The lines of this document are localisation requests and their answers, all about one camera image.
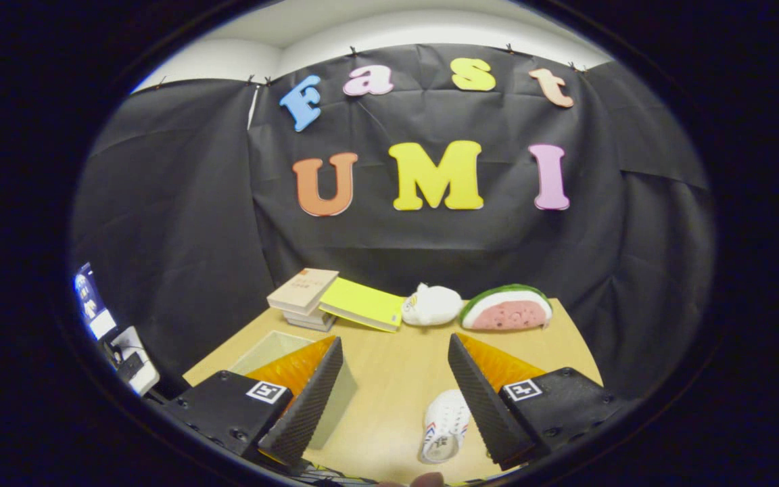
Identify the beige fabric storage box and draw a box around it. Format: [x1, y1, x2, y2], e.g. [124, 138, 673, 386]
[229, 330, 358, 451]

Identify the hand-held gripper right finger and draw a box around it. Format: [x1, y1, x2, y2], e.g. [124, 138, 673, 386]
[447, 332, 634, 472]

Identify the white shoe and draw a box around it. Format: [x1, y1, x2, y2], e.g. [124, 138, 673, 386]
[419, 389, 472, 465]

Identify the grey book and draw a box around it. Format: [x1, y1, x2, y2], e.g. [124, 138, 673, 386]
[287, 317, 338, 333]

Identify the yellow cover book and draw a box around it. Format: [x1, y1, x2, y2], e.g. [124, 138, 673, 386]
[318, 277, 406, 333]

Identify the black backdrop cloth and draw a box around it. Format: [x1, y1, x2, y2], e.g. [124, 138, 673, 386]
[68, 44, 715, 400]

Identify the tan cover book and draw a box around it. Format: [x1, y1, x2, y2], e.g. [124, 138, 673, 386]
[267, 268, 340, 316]

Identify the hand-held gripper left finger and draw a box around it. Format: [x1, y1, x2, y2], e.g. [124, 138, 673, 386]
[160, 335, 345, 467]

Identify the white plush toy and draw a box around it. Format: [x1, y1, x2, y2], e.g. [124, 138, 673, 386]
[401, 283, 465, 327]

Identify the white book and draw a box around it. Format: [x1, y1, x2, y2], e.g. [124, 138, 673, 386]
[281, 308, 336, 327]

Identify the watermelon slice plush toy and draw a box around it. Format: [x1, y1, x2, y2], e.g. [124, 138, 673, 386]
[459, 283, 554, 332]

